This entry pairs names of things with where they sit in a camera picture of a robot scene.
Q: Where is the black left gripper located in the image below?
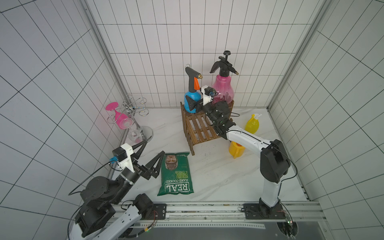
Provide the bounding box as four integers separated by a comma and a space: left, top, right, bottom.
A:
109, 140, 166, 204

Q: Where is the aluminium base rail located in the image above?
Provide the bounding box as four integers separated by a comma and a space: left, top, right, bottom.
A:
105, 201, 326, 228

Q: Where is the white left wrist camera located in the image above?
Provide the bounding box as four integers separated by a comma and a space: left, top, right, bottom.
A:
110, 143, 134, 173

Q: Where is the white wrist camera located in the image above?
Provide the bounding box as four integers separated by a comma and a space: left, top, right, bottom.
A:
110, 143, 134, 173
201, 85, 218, 106

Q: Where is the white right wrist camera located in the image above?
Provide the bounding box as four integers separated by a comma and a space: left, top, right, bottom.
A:
201, 85, 218, 106

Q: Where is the yellow watering can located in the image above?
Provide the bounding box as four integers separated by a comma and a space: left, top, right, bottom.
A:
229, 142, 246, 159

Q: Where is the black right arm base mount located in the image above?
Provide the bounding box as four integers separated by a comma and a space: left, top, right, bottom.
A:
240, 198, 289, 221

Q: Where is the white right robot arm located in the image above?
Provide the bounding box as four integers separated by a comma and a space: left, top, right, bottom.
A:
187, 97, 291, 212

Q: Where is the clear wine glass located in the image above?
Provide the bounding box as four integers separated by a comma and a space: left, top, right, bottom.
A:
128, 127, 145, 144

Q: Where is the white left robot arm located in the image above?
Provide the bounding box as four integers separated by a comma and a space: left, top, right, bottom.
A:
67, 141, 167, 240

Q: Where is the pink wine glass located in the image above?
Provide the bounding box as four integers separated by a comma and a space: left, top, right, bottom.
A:
105, 102, 134, 130

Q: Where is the blue spray bottle orange trigger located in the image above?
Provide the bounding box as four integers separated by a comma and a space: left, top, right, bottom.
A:
183, 63, 204, 114

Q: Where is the chrome wine glass rack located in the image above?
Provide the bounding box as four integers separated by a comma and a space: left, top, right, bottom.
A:
117, 94, 153, 143

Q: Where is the green chips bag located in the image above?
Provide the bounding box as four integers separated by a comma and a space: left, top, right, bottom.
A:
158, 152, 194, 196

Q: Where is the pink pressure sprayer bottle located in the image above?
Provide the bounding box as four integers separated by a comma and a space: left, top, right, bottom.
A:
209, 50, 240, 106

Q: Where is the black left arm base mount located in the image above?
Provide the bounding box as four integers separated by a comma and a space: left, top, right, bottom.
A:
133, 194, 167, 220

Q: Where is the yellow spray bottle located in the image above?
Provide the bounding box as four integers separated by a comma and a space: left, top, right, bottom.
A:
245, 114, 262, 134

